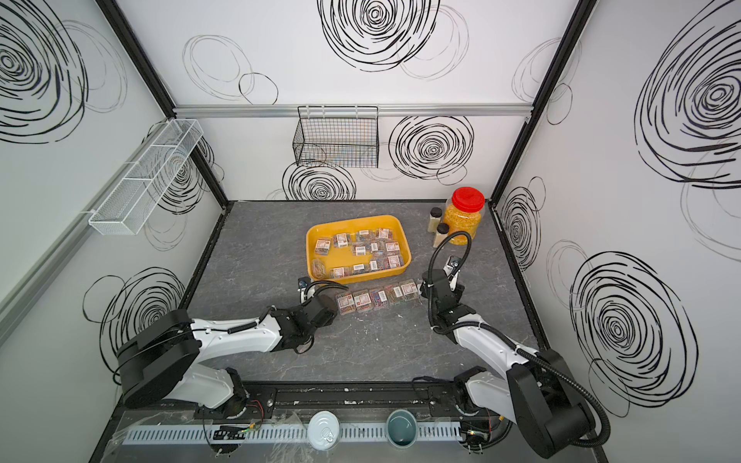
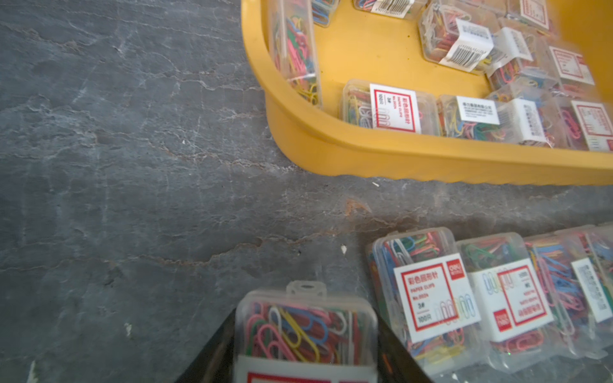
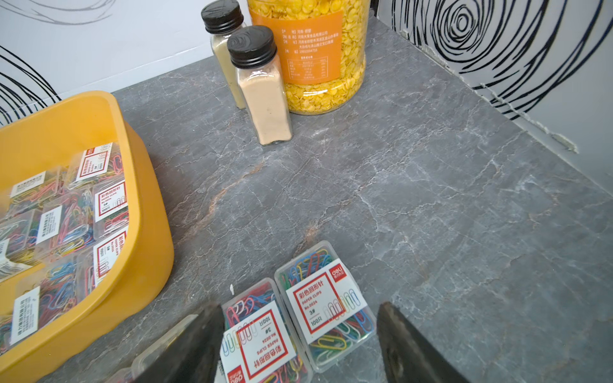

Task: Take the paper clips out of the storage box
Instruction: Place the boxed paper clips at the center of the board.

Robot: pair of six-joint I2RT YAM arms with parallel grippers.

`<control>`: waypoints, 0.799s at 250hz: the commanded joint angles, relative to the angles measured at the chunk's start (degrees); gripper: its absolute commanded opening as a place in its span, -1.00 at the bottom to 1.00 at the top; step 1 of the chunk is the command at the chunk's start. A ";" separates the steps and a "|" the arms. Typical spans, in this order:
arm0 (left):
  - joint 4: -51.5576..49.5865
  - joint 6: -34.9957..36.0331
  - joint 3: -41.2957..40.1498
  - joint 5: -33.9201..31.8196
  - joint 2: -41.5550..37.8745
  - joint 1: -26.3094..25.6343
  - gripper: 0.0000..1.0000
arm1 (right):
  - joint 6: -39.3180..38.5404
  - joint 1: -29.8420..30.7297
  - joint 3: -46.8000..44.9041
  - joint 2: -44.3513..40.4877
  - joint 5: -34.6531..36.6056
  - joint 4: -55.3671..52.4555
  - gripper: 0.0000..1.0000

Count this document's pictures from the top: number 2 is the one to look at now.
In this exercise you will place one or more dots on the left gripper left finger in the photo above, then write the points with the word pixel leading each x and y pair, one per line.
pixel 214 363

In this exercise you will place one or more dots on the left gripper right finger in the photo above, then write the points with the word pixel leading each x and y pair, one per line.
pixel 395 365

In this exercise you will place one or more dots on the clear paper clip box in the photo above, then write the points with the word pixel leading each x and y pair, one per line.
pixel 517 322
pixel 304 334
pixel 576 291
pixel 425 297
pixel 600 238

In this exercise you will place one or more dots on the yellow plastic storage tray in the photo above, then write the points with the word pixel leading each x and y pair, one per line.
pixel 383 50

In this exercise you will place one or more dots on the tray paper clip box white label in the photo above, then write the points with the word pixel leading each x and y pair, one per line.
pixel 470 118

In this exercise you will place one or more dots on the tray paper clip box red label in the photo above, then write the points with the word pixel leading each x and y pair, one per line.
pixel 374 106

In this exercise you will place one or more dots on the barcode label paper clip box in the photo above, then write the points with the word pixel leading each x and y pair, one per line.
pixel 459 35

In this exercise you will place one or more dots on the tilted paper clip box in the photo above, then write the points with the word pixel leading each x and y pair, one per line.
pixel 292 47

